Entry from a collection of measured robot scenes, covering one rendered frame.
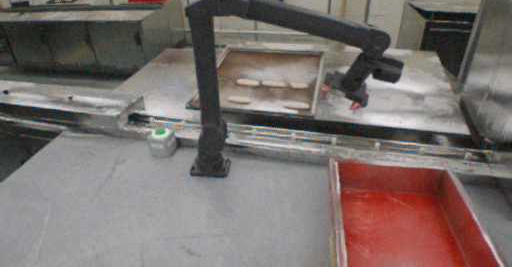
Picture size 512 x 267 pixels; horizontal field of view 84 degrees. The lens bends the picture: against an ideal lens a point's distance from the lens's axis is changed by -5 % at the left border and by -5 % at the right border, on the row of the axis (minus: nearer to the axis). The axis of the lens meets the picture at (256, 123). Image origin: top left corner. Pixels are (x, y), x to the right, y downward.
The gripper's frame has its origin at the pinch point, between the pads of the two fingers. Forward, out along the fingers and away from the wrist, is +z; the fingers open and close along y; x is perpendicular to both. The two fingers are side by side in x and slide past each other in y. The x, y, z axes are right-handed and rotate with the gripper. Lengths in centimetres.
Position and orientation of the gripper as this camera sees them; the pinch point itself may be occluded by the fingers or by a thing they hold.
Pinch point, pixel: (336, 101)
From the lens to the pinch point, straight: 97.1
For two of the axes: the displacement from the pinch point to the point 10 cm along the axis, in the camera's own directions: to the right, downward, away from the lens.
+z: -2.0, 5.0, 8.4
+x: 3.0, -7.9, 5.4
